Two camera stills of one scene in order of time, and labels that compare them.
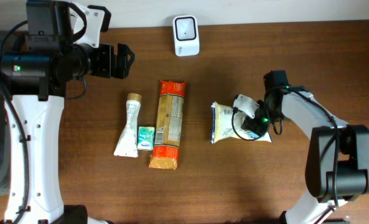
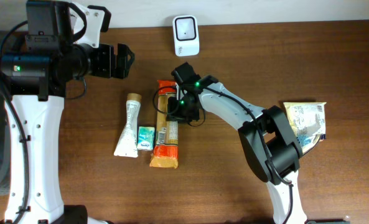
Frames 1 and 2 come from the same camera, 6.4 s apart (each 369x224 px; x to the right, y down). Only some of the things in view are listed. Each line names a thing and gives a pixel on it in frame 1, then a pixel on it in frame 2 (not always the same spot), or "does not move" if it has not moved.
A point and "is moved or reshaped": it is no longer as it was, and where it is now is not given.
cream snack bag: (226, 123) is moved or reshaped
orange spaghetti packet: (168, 124) does not move
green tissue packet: (145, 137) does not move
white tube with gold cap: (127, 144) does not move
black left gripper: (106, 68) does not move
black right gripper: (250, 124) → (178, 118)
